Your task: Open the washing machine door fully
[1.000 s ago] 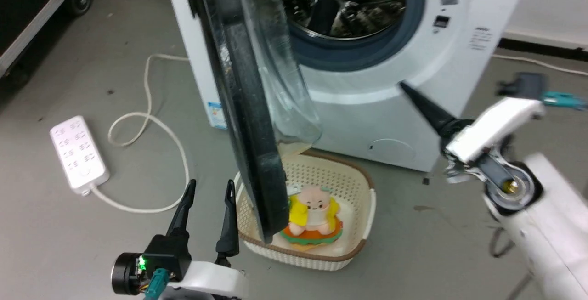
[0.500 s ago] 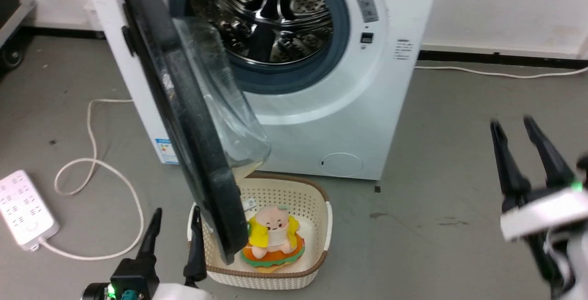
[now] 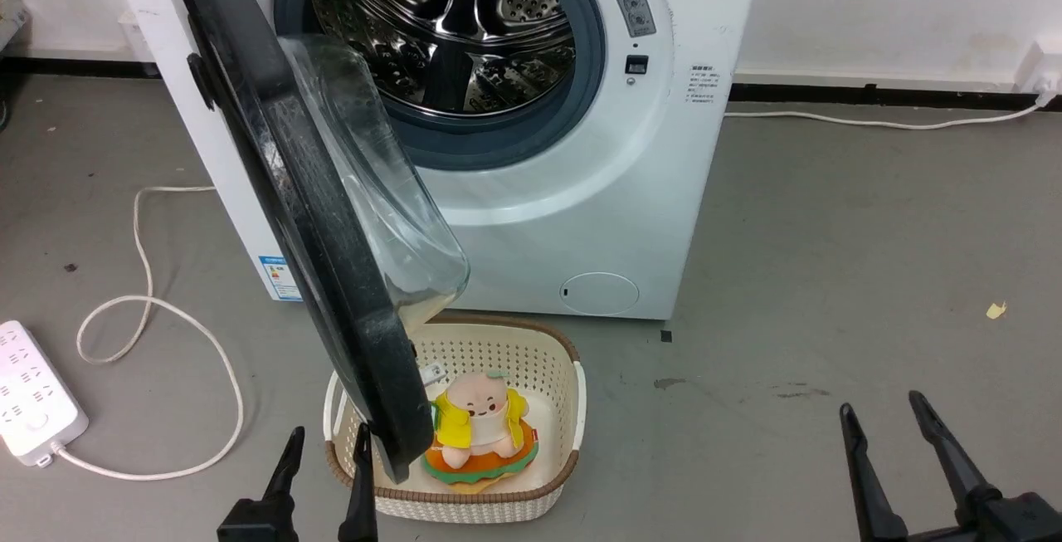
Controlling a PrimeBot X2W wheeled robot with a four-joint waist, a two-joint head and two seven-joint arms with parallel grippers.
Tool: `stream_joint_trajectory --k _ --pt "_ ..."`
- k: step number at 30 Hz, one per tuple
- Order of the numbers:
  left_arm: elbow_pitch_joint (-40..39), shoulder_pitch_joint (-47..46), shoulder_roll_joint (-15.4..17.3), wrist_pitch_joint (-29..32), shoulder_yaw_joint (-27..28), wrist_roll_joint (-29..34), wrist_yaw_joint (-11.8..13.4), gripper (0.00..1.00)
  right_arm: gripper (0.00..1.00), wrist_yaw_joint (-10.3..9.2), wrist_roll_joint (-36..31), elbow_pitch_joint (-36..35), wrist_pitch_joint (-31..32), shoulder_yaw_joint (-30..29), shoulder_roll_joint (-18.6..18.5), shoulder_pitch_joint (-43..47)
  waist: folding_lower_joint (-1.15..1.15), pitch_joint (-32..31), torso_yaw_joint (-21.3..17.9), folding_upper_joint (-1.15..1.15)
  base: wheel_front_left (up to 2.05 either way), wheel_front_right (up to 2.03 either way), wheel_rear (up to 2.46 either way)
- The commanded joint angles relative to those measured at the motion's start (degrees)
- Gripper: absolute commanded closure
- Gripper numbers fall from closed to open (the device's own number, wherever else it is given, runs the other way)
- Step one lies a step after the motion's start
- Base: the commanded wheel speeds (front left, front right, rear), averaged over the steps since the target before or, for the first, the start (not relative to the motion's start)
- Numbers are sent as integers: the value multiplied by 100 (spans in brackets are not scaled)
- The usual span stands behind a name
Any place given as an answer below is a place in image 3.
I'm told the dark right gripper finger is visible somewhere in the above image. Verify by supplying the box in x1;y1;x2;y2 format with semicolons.
839;403;910;542
908;391;1003;510

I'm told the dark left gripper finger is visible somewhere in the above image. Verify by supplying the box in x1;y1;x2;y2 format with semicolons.
262;427;306;506
338;423;379;542

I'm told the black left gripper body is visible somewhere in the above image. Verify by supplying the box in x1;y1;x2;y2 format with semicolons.
217;499;300;542

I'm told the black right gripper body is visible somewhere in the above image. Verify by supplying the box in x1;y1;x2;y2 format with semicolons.
909;486;1062;542

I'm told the black round washing machine door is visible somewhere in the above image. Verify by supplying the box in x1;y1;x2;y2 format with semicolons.
156;0;471;485

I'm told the white front-load washing machine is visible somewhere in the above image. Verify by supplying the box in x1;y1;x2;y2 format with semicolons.
101;0;766;320

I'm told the pink plush doll yellow jacket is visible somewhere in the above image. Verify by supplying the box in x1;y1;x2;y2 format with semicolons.
422;371;540;494

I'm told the cream perforated laundry basket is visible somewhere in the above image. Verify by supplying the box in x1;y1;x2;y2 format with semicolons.
324;315;587;524

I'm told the blue energy label sticker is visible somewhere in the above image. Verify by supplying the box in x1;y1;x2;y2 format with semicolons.
258;255;303;303

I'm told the white power strip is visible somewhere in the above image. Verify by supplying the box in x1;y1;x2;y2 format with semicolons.
0;320;90;468

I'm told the white power strip cable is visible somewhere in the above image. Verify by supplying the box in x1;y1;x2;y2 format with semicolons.
51;186;246;481

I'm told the thin white wall cable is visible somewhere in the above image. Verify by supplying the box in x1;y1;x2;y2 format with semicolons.
724;99;1048;131

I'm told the white wall plug adapter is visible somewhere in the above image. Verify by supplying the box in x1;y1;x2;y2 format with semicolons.
1016;42;1062;100

